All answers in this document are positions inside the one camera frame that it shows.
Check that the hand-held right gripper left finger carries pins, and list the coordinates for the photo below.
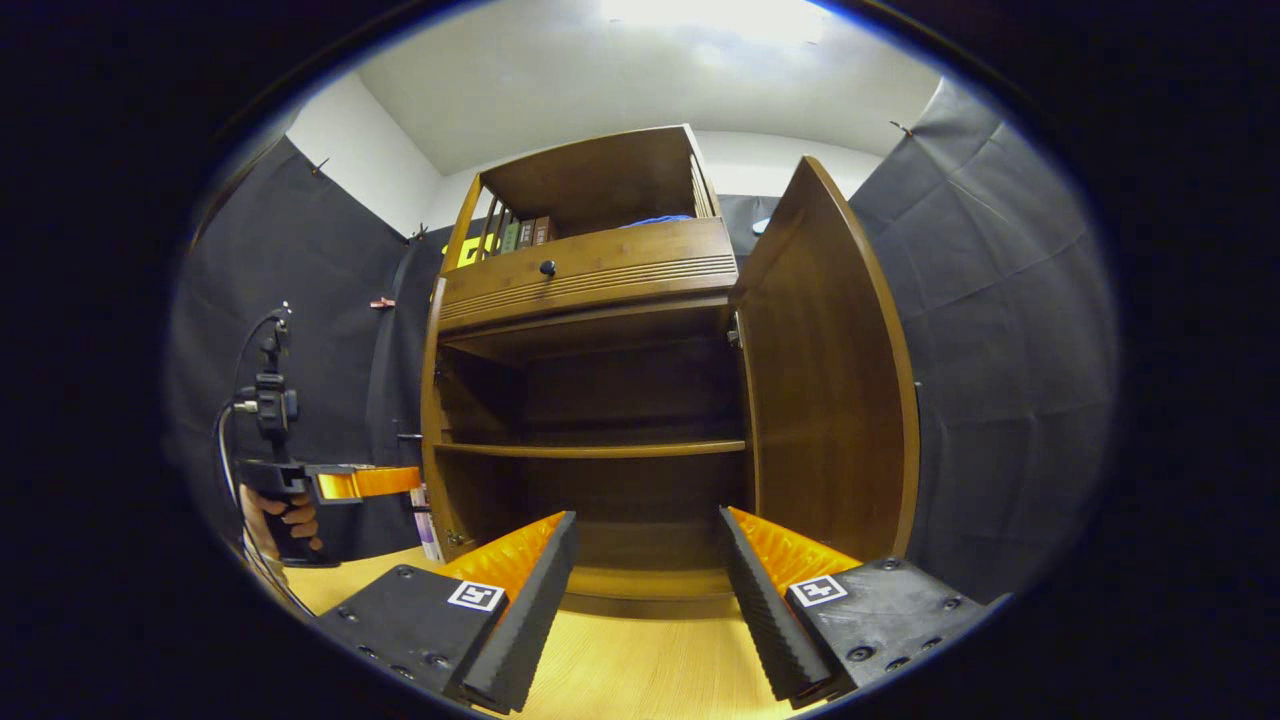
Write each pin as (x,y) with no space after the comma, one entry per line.
(535,610)

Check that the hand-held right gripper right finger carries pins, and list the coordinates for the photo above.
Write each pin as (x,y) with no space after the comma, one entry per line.
(765,620)

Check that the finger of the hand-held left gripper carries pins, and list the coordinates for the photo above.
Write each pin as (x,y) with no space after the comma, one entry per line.
(325,482)

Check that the wooden shoe cabinet door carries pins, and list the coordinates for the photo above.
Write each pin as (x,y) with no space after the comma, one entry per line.
(830,380)
(428,420)

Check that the wooden double-door shoe cabinet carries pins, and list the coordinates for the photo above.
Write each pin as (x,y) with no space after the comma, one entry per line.
(600,180)

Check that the wooden inner shelf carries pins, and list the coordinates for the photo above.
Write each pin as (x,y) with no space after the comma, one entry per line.
(600,449)

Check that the green book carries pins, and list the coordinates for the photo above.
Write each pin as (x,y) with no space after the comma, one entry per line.
(509,238)

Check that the reddish brown book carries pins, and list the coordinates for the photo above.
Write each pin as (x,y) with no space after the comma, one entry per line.
(544,231)

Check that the wooden ribbed drawer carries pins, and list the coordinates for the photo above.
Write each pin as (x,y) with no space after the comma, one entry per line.
(600,265)

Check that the black backdrop cloth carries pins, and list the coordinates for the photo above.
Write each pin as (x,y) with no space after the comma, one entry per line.
(1000,350)

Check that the blue object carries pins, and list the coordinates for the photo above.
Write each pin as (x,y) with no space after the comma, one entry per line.
(655,221)

